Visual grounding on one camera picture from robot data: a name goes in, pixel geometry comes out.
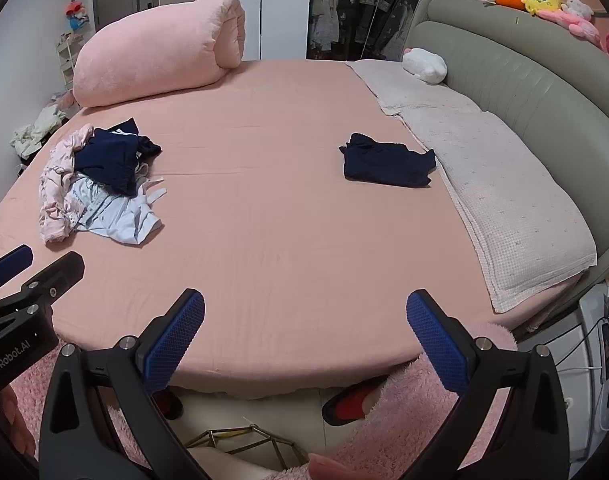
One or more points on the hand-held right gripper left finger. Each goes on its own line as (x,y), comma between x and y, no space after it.
(177,340)

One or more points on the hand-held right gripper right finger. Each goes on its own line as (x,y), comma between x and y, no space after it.
(437,345)

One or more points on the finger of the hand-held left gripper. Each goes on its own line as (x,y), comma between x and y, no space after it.
(9,262)
(59,272)

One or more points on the pink printed pants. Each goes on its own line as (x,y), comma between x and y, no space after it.
(54,195)

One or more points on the pile of pale clothes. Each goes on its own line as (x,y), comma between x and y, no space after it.
(34,130)

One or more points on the person's left hand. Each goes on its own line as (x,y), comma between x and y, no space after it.
(7,425)

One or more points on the black red slipper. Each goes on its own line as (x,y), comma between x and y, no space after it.
(352,405)
(167,405)

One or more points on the light blue garment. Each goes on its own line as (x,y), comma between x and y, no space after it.
(119,215)

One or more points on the navy white-striped garment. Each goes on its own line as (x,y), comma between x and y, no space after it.
(114,160)

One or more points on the white nightstand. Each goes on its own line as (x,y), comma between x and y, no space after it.
(579,340)

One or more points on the bed with pink sheet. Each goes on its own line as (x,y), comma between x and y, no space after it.
(284,220)

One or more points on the folded navy garment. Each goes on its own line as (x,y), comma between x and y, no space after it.
(384,162)

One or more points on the white shelf cart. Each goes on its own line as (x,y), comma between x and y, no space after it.
(67,62)

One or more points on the rolled pink duvet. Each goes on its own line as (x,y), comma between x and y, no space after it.
(154,50)

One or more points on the red and blue plush doll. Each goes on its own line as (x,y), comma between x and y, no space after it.
(77,15)

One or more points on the white plush toy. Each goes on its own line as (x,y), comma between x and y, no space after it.
(424,65)

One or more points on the grey padded headboard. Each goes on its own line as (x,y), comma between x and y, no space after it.
(524,75)

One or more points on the glass door wardrobe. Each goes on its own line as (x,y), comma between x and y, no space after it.
(354,10)

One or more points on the pink long plush toy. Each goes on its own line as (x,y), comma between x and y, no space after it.
(577,27)

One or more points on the yellow sponge plush toy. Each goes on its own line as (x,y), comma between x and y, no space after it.
(542,0)

